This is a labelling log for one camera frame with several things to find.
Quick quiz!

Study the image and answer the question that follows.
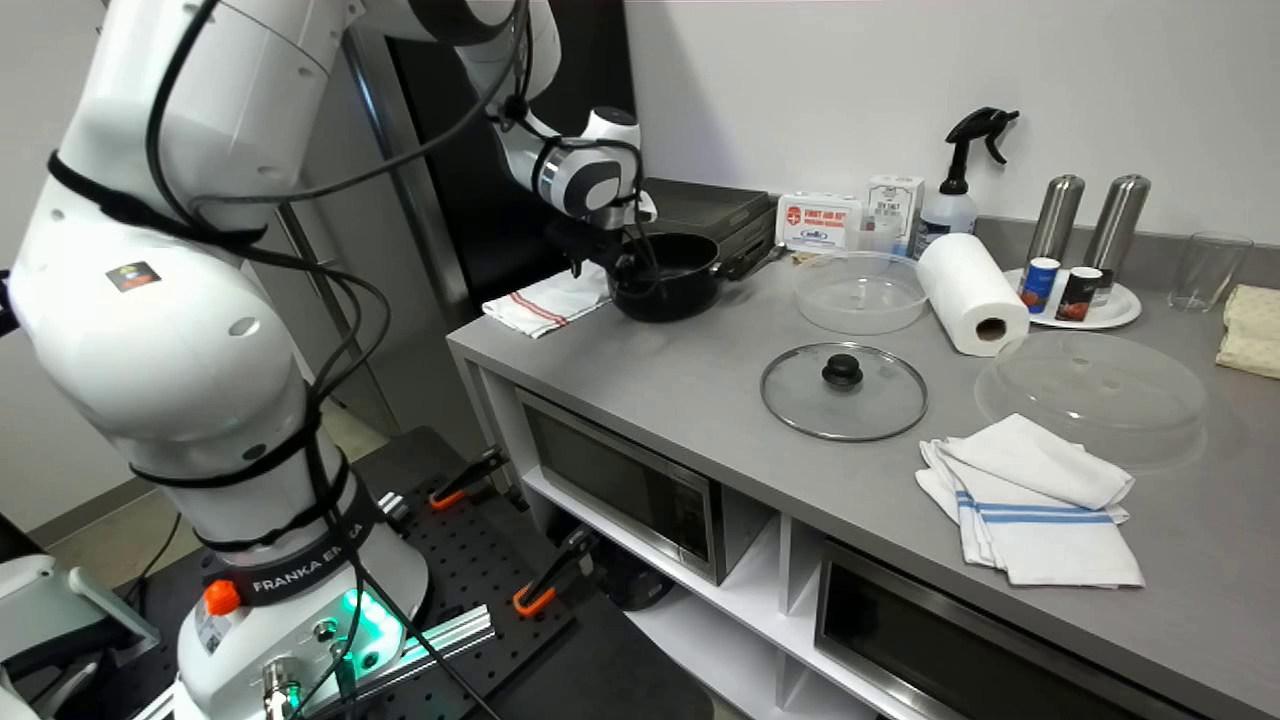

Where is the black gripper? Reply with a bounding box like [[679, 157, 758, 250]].
[[545, 197, 663, 290]]

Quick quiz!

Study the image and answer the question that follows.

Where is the black cooking pot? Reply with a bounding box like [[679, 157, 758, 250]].
[[603, 234, 783, 330]]

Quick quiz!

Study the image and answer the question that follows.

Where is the white towel red stripe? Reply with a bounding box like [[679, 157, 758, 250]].
[[478, 259, 616, 343]]

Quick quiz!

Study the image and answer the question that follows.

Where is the black refrigerator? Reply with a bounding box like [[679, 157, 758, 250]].
[[377, 0, 641, 307]]

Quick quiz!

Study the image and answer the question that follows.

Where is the white red box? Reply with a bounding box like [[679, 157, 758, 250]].
[[770, 194, 862, 258]]

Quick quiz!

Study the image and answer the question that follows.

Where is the clear glass bowl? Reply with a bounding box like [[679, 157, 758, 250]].
[[786, 252, 931, 336]]

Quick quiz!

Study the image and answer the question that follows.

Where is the black built-in microwave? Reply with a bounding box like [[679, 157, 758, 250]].
[[511, 388, 733, 587]]

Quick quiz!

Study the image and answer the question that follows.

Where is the glass lid black knob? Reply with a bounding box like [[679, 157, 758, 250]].
[[756, 336, 931, 450]]

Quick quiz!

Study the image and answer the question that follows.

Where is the small white box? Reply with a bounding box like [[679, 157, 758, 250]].
[[855, 174, 929, 258]]

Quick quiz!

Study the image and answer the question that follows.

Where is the orange black clamp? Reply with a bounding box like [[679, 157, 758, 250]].
[[422, 450, 517, 517], [508, 527, 603, 623]]

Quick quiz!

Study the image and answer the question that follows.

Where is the spray bottle black trigger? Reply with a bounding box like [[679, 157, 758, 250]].
[[917, 106, 1025, 258]]

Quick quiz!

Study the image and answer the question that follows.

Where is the white paper towel roll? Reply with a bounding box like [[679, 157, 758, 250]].
[[912, 228, 1031, 359]]

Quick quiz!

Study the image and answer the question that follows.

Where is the white counter shelf cabinet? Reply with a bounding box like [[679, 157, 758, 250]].
[[450, 348, 935, 720]]

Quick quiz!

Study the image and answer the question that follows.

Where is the black perforated robot table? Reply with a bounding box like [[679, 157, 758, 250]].
[[130, 423, 593, 720]]

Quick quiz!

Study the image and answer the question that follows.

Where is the blue can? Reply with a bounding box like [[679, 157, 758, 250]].
[[1019, 252, 1062, 320]]

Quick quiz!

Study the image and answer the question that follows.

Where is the steel cylinder shaker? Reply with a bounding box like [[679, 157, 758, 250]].
[[1084, 174, 1153, 278], [1025, 174, 1088, 273]]

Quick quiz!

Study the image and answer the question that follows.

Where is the black red can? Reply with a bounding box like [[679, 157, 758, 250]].
[[1056, 259, 1110, 326]]

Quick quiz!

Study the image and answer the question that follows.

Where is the clear round glass plate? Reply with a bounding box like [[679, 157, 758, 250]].
[[971, 330, 1212, 438]]

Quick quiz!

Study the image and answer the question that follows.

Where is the white towel blue stripe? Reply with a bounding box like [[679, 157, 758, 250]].
[[912, 408, 1148, 594]]

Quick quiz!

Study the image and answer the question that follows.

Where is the white round plate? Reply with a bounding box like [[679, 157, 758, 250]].
[[999, 265, 1143, 334]]

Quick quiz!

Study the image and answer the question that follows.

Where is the black built-in oven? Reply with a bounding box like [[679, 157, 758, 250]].
[[812, 543, 1177, 720]]

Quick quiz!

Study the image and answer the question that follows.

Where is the yellow cloth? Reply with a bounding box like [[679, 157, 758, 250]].
[[1212, 282, 1280, 385]]

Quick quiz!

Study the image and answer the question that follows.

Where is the grey metal stand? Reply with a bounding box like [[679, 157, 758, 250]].
[[0, 551, 157, 678]]

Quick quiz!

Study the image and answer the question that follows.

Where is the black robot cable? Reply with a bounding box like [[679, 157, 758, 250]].
[[44, 0, 536, 720]]

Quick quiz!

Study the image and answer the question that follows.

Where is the aluminium rail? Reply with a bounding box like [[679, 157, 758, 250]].
[[357, 601, 498, 684]]

